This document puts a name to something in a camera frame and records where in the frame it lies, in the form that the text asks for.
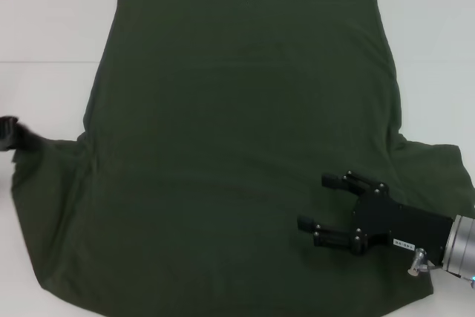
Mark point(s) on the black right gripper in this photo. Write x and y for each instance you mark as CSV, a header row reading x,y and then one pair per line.
x,y
404,224

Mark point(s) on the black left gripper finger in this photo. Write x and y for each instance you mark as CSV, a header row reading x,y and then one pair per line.
x,y
7,133

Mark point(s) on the dark green t-shirt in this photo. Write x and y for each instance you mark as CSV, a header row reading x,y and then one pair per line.
x,y
237,109

